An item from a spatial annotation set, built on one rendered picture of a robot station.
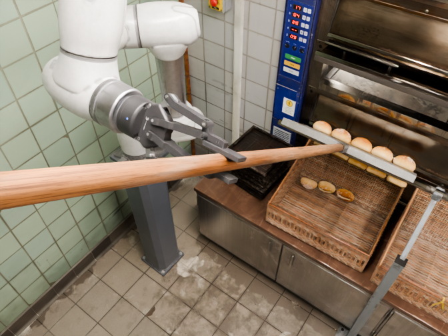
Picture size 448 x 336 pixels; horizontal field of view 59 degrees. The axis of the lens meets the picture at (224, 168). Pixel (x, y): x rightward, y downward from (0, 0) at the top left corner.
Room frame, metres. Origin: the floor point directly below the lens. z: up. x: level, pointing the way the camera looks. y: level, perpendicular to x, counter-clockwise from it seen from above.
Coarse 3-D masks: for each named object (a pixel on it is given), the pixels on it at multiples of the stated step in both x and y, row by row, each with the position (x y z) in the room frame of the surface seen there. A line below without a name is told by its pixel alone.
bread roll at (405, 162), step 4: (400, 156) 1.25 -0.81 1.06; (404, 156) 1.25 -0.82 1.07; (396, 160) 1.24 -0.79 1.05; (400, 160) 1.23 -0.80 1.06; (404, 160) 1.23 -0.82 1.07; (408, 160) 1.22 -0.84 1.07; (412, 160) 1.23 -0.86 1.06; (396, 164) 1.23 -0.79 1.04; (400, 164) 1.22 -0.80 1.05; (404, 164) 1.21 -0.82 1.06; (408, 164) 1.21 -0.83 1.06; (412, 164) 1.21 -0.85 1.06; (404, 168) 1.21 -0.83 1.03; (408, 168) 1.20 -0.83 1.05; (412, 168) 1.19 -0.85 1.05
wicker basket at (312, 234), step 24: (312, 144) 1.59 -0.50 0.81; (312, 168) 1.53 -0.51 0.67; (336, 168) 1.48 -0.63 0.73; (288, 192) 1.42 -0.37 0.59; (312, 192) 1.42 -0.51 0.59; (336, 192) 1.42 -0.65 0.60; (384, 192) 1.32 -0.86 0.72; (288, 216) 1.16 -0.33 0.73; (312, 216) 1.25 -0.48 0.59; (336, 216) 1.25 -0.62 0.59; (360, 216) 1.25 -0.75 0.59; (384, 216) 1.25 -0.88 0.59; (312, 240) 1.08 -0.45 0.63; (336, 240) 1.01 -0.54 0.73; (360, 240) 1.10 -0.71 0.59; (360, 264) 0.93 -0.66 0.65
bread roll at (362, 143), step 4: (356, 140) 1.36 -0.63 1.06; (360, 140) 1.36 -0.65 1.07; (364, 140) 1.35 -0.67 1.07; (352, 144) 1.36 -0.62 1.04; (356, 144) 1.34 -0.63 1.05; (360, 144) 1.34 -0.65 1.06; (364, 144) 1.33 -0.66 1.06; (368, 144) 1.33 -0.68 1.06; (360, 148) 1.33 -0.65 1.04; (364, 148) 1.32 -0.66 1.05; (368, 148) 1.32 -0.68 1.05; (368, 152) 1.32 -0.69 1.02
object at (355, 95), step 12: (324, 84) 1.65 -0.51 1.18; (336, 84) 1.65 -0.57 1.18; (348, 96) 1.57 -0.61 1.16; (360, 96) 1.55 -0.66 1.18; (372, 96) 1.55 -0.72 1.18; (372, 108) 1.49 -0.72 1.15; (384, 108) 1.46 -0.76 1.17; (396, 108) 1.46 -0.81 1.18; (408, 120) 1.39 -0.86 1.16; (420, 120) 1.37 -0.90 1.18; (432, 120) 1.37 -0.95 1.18; (432, 132) 1.32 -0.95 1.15; (444, 132) 1.30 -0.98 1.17
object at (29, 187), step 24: (336, 144) 0.98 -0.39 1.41; (48, 168) 0.23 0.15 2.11; (72, 168) 0.24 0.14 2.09; (96, 168) 0.26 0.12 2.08; (120, 168) 0.28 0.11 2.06; (144, 168) 0.30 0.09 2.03; (168, 168) 0.32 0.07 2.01; (192, 168) 0.36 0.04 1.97; (216, 168) 0.40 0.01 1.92; (240, 168) 0.46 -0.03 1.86; (0, 192) 0.18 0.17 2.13; (24, 192) 0.20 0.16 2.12; (48, 192) 0.21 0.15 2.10; (72, 192) 0.22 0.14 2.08; (96, 192) 0.24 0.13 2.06
